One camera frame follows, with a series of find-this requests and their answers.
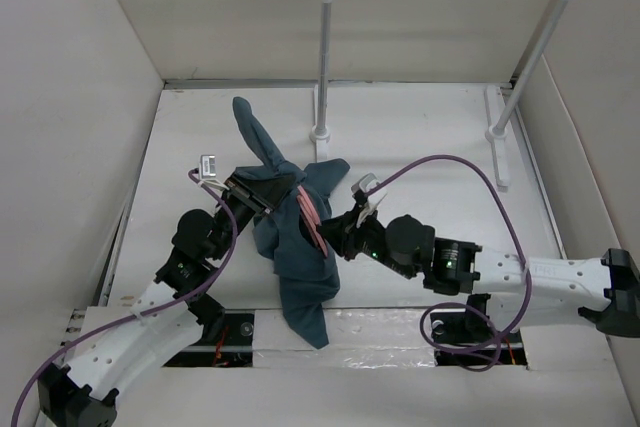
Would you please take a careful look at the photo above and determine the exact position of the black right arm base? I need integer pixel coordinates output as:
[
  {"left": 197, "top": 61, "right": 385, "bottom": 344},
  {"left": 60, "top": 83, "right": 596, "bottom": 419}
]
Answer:
[{"left": 420, "top": 305, "right": 528, "bottom": 372}]

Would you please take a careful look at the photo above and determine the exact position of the white metal clothes rack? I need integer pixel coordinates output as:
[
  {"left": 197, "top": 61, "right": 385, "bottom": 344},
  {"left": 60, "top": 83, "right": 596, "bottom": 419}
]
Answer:
[{"left": 310, "top": 0, "right": 572, "bottom": 188}]

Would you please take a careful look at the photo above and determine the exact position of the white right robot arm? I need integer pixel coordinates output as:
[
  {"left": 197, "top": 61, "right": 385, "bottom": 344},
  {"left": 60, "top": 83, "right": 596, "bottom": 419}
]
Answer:
[{"left": 317, "top": 207, "right": 639, "bottom": 340}]

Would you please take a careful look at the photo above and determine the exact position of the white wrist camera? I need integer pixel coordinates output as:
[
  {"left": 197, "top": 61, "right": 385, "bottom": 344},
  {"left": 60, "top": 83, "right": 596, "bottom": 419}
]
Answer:
[
  {"left": 196, "top": 154, "right": 227, "bottom": 192},
  {"left": 351, "top": 173, "right": 387, "bottom": 228}
]

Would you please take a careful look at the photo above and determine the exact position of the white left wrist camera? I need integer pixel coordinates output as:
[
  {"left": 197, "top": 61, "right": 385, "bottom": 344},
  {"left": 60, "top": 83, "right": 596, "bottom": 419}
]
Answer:
[{"left": 196, "top": 154, "right": 227, "bottom": 192}]

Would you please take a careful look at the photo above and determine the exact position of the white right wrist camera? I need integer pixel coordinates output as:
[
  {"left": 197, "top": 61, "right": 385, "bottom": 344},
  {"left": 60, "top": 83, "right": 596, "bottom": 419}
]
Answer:
[{"left": 351, "top": 173, "right": 387, "bottom": 228}]

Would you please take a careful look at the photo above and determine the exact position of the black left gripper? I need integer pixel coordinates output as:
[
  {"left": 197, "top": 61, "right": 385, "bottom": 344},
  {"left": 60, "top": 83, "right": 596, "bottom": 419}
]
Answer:
[{"left": 209, "top": 173, "right": 294, "bottom": 261}]

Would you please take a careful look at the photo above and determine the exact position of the blue t shirt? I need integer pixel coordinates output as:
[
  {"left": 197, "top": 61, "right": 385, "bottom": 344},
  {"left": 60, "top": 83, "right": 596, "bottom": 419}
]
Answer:
[{"left": 232, "top": 97, "right": 350, "bottom": 349}]

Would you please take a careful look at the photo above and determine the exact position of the pink plastic hanger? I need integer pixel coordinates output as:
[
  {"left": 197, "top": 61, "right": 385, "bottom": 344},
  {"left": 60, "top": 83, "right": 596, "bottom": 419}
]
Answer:
[{"left": 296, "top": 186, "right": 328, "bottom": 258}]

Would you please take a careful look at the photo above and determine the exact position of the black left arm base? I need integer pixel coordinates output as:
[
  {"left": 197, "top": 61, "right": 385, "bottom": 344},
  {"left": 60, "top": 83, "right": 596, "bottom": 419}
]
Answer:
[{"left": 164, "top": 310, "right": 255, "bottom": 368}]

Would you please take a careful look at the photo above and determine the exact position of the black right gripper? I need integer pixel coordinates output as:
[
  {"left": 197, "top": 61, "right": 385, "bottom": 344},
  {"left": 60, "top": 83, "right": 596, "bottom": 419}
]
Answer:
[{"left": 316, "top": 203, "right": 416, "bottom": 279}]

